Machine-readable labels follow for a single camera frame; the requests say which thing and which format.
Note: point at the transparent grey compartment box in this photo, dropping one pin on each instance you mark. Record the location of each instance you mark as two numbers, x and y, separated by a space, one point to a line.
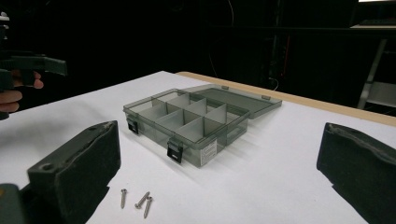
186 124

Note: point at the silver screw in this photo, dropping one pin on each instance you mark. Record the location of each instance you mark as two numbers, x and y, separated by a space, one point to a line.
148 207
123 198
142 199

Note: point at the grey metal desk frame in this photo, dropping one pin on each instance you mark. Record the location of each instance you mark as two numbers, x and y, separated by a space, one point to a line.
372 77

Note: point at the wooden table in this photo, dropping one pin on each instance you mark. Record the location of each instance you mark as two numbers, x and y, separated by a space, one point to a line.
311 101

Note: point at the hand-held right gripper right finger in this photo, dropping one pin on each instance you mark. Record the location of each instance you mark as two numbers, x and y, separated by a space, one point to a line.
364 168

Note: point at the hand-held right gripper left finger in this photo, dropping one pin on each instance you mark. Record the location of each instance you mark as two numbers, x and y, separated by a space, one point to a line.
81 168

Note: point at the white table board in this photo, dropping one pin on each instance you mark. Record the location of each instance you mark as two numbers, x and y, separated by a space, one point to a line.
249 174

